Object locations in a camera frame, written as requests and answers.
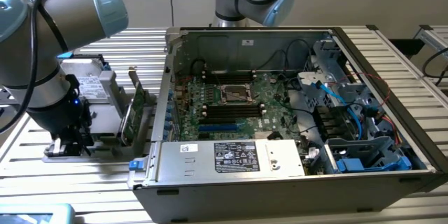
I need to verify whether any black RAM slot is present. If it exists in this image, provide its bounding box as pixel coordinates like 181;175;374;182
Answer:
202;70;254;75
202;80;256;84
201;110;264;114
201;112;265;118
201;104;262;108
202;77;254;81
202;73;254;78
201;106;264;111

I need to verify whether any black expansion slot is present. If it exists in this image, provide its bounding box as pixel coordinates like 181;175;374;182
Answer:
198;118;236;126

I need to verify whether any short black power wire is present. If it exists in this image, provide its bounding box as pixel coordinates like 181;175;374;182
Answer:
189;58;208;73

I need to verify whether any green graphics card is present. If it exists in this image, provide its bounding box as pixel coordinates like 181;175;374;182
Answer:
117;66;156;148

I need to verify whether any grey parts rack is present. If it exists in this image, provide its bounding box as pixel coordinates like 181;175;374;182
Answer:
40;55;158;164

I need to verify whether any metal drive cage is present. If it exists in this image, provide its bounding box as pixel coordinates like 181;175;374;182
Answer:
296;39;365;109

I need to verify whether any blue case latch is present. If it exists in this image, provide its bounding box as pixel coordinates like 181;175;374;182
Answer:
128;159;145;173

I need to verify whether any silver chipset heatsink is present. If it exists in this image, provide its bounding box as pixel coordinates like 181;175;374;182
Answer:
254;130;277;141

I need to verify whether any thin red wire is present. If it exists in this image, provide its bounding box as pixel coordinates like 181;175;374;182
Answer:
334;73;392;110

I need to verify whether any looped black wire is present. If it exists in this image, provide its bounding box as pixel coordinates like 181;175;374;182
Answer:
256;39;313;72

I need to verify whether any green motherboard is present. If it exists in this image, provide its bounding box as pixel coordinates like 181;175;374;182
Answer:
166;72;305;142

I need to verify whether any silver hard disk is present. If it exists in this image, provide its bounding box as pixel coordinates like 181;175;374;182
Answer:
58;54;117;105

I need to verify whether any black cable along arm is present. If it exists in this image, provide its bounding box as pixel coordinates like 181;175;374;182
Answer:
0;0;76;133

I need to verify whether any blue data wire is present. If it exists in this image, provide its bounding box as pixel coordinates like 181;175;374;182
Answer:
344;104;372;141
316;80;346;105

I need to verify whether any black cable on table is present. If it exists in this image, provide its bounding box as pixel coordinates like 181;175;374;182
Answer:
421;46;448;86

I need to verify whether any silver power supply unit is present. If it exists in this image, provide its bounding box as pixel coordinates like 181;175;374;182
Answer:
152;139;306;183

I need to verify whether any metal CPU socket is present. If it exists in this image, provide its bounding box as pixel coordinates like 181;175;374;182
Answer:
216;83;256;104

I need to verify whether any disk bay with blue clips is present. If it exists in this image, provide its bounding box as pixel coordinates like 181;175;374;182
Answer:
322;135;410;175

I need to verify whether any light blue teach pendant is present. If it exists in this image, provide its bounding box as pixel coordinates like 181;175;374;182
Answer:
0;202;76;224

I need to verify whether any grey open PC case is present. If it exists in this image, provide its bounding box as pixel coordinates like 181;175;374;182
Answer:
125;26;448;223

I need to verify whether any blue expansion slot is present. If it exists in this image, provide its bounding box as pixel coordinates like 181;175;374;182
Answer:
198;125;236;133

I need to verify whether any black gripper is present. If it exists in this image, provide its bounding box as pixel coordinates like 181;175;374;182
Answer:
25;104;93;157

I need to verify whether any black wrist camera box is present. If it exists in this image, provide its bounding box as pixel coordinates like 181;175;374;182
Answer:
62;73;89;109

